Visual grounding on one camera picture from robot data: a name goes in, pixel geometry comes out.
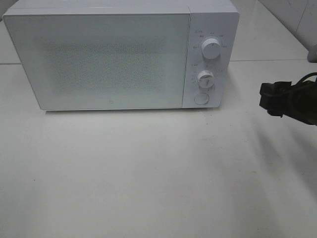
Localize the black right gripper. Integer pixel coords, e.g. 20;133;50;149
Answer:
259;76;317;126

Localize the white timer knob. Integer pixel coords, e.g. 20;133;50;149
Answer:
196;70;215;89

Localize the round white door button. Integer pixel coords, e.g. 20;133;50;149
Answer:
194;93;209;105

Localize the white microwave door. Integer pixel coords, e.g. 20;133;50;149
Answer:
4;14;189;111

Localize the white adjacent table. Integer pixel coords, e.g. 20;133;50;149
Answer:
230;0;308;61

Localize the white upper power knob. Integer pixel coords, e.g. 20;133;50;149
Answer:
201;36;222;60

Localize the white microwave oven body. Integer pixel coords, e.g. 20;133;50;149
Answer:
2;0;240;110

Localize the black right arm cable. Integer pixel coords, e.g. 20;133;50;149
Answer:
296;72;317;85

